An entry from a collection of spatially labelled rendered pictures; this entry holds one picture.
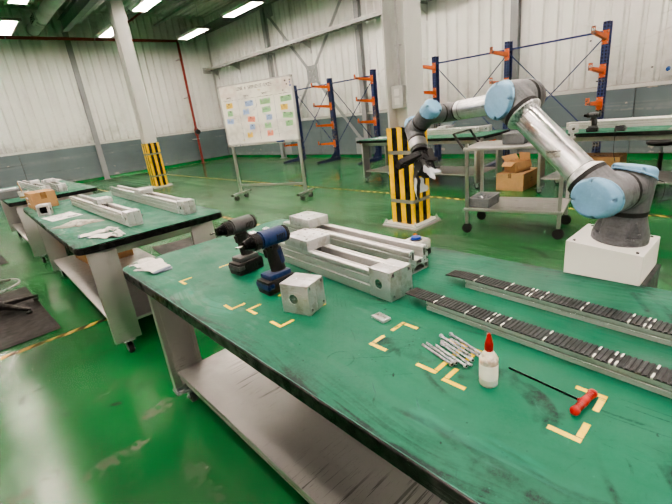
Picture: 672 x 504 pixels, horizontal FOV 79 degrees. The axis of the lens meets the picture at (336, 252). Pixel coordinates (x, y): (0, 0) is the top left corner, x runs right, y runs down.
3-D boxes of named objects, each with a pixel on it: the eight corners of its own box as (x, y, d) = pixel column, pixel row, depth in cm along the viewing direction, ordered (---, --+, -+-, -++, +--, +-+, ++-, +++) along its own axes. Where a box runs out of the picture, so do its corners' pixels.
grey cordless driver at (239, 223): (267, 265, 167) (257, 214, 160) (226, 283, 154) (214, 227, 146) (255, 262, 172) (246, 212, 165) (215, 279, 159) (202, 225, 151)
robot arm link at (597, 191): (654, 191, 110) (524, 70, 133) (624, 202, 103) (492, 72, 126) (618, 219, 119) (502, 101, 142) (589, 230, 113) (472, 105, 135)
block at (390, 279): (417, 288, 131) (416, 261, 128) (391, 302, 124) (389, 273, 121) (397, 281, 138) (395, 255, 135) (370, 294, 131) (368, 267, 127)
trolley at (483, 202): (571, 223, 415) (579, 120, 383) (563, 240, 374) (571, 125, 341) (469, 218, 474) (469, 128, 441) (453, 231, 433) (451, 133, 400)
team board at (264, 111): (231, 202, 739) (208, 86, 676) (248, 195, 781) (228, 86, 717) (301, 201, 670) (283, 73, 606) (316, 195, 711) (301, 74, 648)
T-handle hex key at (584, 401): (598, 397, 77) (599, 389, 77) (577, 419, 73) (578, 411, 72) (519, 362, 90) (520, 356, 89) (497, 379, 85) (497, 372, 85)
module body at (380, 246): (428, 266, 147) (427, 244, 144) (409, 275, 141) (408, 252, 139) (301, 233, 207) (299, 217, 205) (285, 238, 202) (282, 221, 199)
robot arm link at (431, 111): (443, 95, 165) (428, 115, 174) (421, 98, 160) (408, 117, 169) (452, 111, 163) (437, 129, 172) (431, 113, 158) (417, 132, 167)
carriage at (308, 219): (329, 228, 188) (327, 214, 186) (310, 234, 182) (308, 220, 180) (309, 223, 200) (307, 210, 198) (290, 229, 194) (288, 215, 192)
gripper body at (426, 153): (441, 168, 163) (434, 144, 168) (421, 168, 161) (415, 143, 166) (432, 179, 170) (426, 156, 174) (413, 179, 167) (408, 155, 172)
